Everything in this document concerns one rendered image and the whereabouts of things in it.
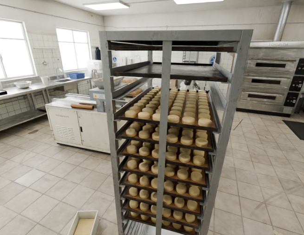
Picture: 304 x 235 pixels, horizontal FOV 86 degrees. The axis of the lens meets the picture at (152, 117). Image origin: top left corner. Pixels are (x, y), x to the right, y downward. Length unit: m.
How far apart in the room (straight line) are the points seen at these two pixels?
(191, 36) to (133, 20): 6.79
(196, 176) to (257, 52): 5.01
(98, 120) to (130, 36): 2.29
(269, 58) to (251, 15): 1.64
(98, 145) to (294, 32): 6.24
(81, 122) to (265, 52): 4.90
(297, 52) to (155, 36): 5.37
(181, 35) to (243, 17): 6.06
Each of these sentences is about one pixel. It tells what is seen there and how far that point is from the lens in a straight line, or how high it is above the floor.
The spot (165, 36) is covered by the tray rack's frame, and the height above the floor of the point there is 1.80.
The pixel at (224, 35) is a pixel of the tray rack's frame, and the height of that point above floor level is 1.80.
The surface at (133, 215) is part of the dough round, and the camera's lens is 1.10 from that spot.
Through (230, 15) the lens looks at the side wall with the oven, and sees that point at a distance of 6.58.
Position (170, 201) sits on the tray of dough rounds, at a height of 1.06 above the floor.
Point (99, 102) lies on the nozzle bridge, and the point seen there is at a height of 1.00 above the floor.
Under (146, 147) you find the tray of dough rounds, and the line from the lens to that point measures 0.79.
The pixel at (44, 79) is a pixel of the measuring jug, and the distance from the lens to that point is 5.04.
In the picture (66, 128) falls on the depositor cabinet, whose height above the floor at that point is 0.43.
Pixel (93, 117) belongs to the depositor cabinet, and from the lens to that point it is 2.83.
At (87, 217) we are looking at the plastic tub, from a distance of 2.20.
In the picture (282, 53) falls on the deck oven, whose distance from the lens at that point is 5.71.
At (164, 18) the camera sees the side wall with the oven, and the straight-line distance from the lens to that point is 6.86.
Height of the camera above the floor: 1.76
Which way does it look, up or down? 23 degrees down
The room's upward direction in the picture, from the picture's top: 1 degrees clockwise
